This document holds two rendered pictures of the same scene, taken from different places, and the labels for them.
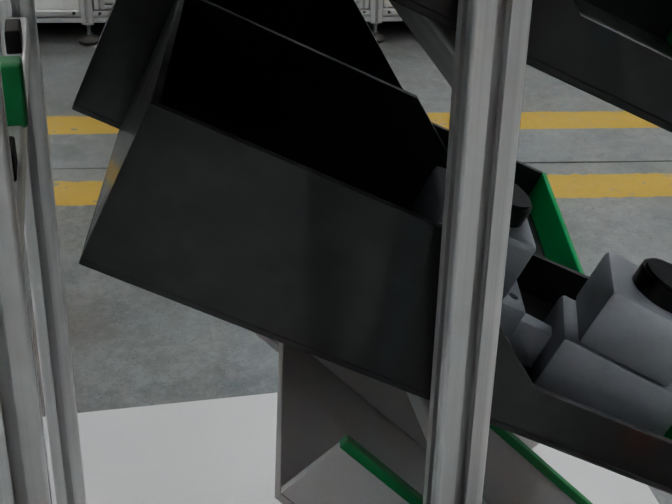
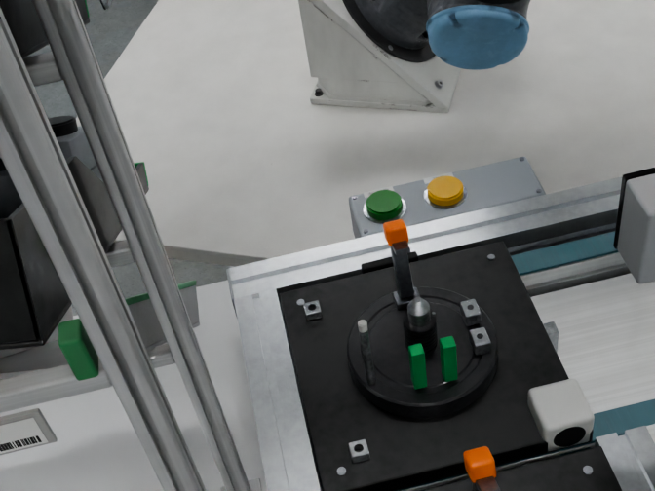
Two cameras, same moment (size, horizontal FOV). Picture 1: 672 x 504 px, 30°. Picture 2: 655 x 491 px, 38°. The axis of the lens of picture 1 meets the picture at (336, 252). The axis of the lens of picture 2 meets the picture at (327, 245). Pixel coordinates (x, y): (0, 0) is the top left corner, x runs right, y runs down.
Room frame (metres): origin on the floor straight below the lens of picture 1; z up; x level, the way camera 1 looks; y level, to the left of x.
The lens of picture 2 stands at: (0.21, 0.42, 1.69)
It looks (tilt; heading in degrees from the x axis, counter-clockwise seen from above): 46 degrees down; 278
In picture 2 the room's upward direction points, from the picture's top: 10 degrees counter-clockwise
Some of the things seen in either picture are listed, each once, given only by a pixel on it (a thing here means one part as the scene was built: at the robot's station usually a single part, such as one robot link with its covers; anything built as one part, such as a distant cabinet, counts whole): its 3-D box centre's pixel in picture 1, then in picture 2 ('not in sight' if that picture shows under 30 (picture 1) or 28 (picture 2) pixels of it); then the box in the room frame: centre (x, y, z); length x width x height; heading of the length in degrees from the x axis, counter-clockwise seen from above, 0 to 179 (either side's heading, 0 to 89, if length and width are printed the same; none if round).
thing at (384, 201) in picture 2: not in sight; (384, 207); (0.24, -0.34, 0.96); 0.04 x 0.04 x 0.02
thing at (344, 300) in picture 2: not in sight; (423, 360); (0.21, -0.13, 0.96); 0.24 x 0.24 x 0.02; 12
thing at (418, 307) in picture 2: not in sight; (418, 309); (0.21, -0.13, 1.04); 0.02 x 0.02 x 0.03
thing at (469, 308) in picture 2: not in sight; (470, 312); (0.16, -0.16, 1.00); 0.02 x 0.01 x 0.02; 102
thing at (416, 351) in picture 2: not in sight; (417, 366); (0.22, -0.09, 1.01); 0.01 x 0.01 x 0.05; 12
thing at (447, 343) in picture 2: not in sight; (448, 358); (0.19, -0.09, 1.01); 0.01 x 0.01 x 0.05; 12
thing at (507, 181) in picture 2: not in sight; (446, 212); (0.17, -0.36, 0.93); 0.21 x 0.07 x 0.06; 12
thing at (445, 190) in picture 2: not in sight; (445, 193); (0.17, -0.36, 0.96); 0.04 x 0.04 x 0.02
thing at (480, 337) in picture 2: not in sight; (480, 341); (0.16, -0.12, 1.00); 0.02 x 0.01 x 0.02; 102
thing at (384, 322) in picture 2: not in sight; (422, 349); (0.21, -0.13, 0.98); 0.14 x 0.14 x 0.02
